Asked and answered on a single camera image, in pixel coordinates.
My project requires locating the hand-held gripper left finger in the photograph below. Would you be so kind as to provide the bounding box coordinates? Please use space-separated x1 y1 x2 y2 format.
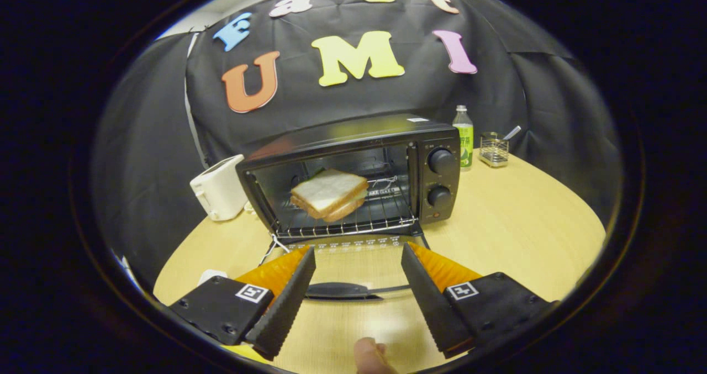
169 246 316 365

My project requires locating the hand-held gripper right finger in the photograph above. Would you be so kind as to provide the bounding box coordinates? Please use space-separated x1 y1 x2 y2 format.
401 243 560 360

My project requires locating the white bread sandwich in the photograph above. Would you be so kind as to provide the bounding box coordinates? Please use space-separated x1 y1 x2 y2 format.
291 168 370 223

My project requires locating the black toaster oven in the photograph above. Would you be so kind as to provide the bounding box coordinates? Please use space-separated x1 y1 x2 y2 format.
236 113 462 301

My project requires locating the white pop-up toaster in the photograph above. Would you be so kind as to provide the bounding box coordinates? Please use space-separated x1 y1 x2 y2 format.
189 154 248 222

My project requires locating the green label drink bottle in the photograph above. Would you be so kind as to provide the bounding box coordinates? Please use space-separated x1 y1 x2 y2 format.
453 105 474 171

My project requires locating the wire mesh basket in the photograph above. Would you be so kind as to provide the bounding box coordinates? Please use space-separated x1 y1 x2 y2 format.
478 132 510 168

